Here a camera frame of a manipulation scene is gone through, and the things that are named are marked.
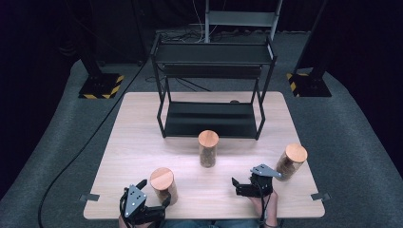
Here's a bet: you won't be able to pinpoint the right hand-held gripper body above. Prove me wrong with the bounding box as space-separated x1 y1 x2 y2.
236 163 283 199

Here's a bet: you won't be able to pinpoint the tangle of floor cables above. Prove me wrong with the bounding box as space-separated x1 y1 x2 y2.
156 0 207 44

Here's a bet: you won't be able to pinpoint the thin black floor cable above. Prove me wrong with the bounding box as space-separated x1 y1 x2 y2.
144 75 212 93

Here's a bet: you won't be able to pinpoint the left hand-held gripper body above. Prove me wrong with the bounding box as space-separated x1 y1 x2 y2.
119 184 166 226

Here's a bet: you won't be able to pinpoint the hand-held gripper cable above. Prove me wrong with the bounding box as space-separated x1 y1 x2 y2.
257 181 274 228
119 193 131 228

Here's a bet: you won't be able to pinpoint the black yellow-striped stand base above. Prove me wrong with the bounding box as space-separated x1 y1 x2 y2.
286 56 333 98
78 58 125 100

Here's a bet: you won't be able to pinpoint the long black floor cable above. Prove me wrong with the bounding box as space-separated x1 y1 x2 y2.
37 58 150 228

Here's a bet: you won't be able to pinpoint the person's blue jeans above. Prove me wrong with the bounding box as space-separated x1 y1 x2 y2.
158 218 260 228

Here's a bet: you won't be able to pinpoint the right hand-held gripper cable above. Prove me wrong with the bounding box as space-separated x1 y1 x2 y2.
257 181 274 228

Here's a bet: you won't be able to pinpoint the grey metal stand frame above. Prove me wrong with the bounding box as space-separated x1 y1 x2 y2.
203 0 284 44

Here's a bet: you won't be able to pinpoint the black metal shelf rack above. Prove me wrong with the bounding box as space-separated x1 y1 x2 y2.
150 33 278 141

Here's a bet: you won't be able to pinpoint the left hand-held gripper cable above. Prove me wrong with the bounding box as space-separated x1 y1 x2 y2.
119 193 131 228

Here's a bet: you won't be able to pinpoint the wooden-lid jar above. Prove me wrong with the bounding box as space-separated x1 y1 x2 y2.
275 142 309 182
198 129 221 169
149 166 179 206

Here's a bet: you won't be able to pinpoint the person's left hand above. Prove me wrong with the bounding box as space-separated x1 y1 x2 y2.
118 216 134 228

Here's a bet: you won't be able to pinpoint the person's right hand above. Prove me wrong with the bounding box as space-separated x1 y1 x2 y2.
250 191 279 227

